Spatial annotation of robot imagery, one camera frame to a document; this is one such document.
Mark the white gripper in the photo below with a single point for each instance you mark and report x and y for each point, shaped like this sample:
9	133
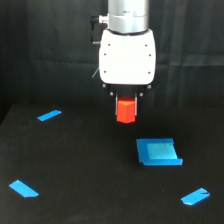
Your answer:
127	61

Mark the red hexagonal block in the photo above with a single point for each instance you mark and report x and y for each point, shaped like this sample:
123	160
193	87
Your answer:
126	110

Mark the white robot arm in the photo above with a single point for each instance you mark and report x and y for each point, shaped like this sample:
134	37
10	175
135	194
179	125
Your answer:
124	17

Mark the blue square tape marker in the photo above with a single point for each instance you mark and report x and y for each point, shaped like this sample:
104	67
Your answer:
157	152

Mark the blue tape strip top left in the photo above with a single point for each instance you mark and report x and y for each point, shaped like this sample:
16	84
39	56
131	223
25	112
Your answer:
49	115

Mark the blue tape strip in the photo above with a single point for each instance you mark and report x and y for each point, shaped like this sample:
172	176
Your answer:
23	189
49	115
195	197

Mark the blue tape strip bottom right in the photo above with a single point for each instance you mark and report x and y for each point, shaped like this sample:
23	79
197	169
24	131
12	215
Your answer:
195	197

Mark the blue tape strip bottom left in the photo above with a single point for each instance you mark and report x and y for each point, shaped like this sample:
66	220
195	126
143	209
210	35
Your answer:
23	189

